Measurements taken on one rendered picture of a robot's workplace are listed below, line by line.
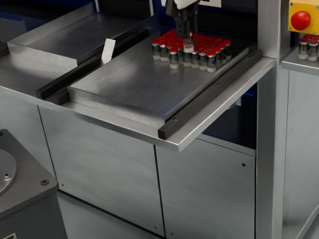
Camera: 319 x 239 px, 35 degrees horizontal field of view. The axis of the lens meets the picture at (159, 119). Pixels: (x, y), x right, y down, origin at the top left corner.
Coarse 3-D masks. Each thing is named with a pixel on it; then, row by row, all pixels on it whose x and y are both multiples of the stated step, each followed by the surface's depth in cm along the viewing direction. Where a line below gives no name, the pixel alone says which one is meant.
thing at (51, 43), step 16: (64, 16) 150; (80, 16) 155; (96, 16) 156; (112, 16) 155; (32, 32) 142; (48, 32) 147; (64, 32) 147; (80, 32) 146; (96, 32) 145; (112, 32) 144; (128, 32) 135; (16, 48) 135; (32, 48) 130; (48, 48) 138; (64, 48) 137; (80, 48) 136; (96, 48) 127; (64, 64) 126
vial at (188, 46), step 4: (184, 40) 109; (188, 40) 109; (192, 40) 109; (184, 44) 110; (188, 44) 109; (192, 44) 110; (184, 48) 110; (188, 48) 110; (192, 48) 110; (188, 52) 110
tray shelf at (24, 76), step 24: (240, 48) 127; (0, 72) 128; (24, 72) 127; (48, 72) 126; (264, 72) 118; (24, 96) 117; (48, 96) 115; (216, 96) 107; (240, 96) 110; (96, 120) 105; (120, 120) 103; (192, 120) 100; (168, 144) 95
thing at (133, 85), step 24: (144, 48) 129; (96, 72) 116; (120, 72) 121; (144, 72) 120; (168, 72) 119; (192, 72) 118; (216, 72) 109; (72, 96) 111; (96, 96) 106; (120, 96) 111; (144, 96) 110; (168, 96) 109; (192, 96) 103; (144, 120) 100; (168, 120) 98
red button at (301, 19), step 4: (296, 12) 108; (300, 12) 107; (304, 12) 107; (292, 16) 108; (296, 16) 107; (300, 16) 107; (304, 16) 107; (308, 16) 107; (292, 20) 108; (296, 20) 108; (300, 20) 107; (304, 20) 107; (308, 20) 107; (292, 24) 109; (296, 24) 108; (300, 24) 107; (304, 24) 107; (308, 24) 107; (296, 28) 109; (300, 28) 108; (304, 28) 108
